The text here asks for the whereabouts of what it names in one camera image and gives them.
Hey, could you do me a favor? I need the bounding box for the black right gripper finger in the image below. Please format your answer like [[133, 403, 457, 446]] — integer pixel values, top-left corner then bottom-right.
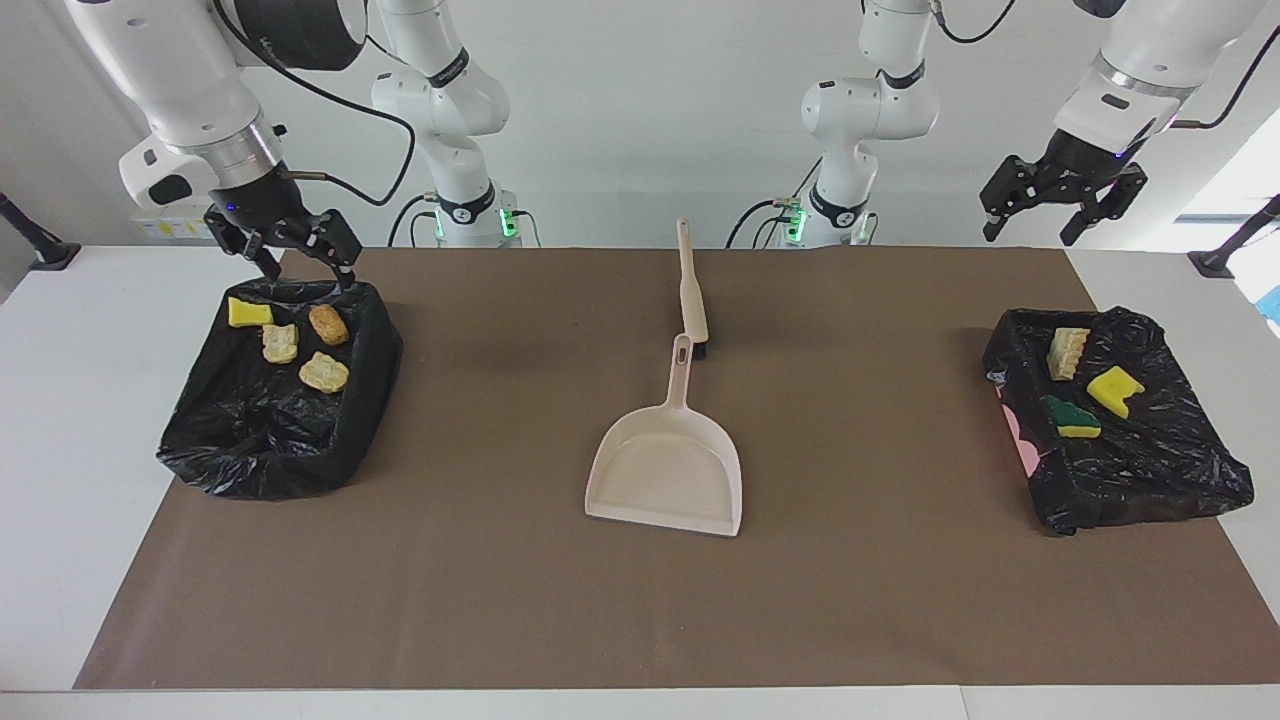
[[203, 205, 284, 283], [288, 210, 363, 291]]

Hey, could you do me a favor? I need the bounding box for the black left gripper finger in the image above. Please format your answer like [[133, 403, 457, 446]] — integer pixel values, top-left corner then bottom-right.
[[1060, 163, 1148, 247], [980, 155, 1051, 243]]

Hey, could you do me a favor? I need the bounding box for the yellow notched sponge piece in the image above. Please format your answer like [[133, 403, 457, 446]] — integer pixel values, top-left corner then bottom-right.
[[1087, 366, 1147, 420]]

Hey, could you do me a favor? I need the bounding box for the green and yellow sponge piece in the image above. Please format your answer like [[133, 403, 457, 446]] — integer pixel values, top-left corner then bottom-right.
[[1043, 395, 1103, 440]]

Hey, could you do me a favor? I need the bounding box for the beige brush with black bristles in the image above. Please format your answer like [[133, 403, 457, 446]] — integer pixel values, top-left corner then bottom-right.
[[677, 218, 711, 359]]

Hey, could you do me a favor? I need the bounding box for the beige plastic dustpan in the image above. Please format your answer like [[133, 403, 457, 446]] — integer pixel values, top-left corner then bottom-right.
[[585, 334, 744, 538]]

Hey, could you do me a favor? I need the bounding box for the black bag-lined pink bin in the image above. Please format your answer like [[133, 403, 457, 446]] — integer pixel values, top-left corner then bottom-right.
[[983, 306, 1255, 537]]

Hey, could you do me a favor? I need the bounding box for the brown paper table mat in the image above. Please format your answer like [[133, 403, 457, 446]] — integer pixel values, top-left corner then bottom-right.
[[75, 247, 1280, 691]]

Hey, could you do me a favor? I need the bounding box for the black right base cable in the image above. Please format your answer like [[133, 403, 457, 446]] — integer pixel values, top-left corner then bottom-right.
[[387, 193, 441, 248]]

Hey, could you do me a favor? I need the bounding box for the black base cable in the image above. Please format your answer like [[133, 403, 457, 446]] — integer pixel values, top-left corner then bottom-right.
[[387, 193, 441, 248], [727, 198, 801, 249]]

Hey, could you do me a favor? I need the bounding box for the white wall socket box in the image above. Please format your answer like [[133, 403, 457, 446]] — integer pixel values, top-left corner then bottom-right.
[[133, 205, 216, 241]]

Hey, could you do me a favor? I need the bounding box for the black camera stand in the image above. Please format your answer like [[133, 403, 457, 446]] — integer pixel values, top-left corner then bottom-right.
[[1188, 195, 1280, 279], [0, 192, 81, 272]]

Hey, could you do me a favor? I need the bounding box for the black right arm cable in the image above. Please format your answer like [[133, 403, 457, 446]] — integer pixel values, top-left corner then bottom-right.
[[215, 0, 417, 209]]

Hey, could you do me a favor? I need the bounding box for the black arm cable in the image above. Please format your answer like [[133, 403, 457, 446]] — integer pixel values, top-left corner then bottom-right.
[[215, 0, 417, 209], [930, 0, 1280, 131]]

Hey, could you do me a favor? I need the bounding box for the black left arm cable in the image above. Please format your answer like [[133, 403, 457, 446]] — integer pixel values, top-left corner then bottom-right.
[[930, 0, 1280, 131]]

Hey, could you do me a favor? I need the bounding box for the black left base cable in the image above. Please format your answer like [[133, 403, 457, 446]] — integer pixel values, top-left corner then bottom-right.
[[727, 198, 801, 249]]

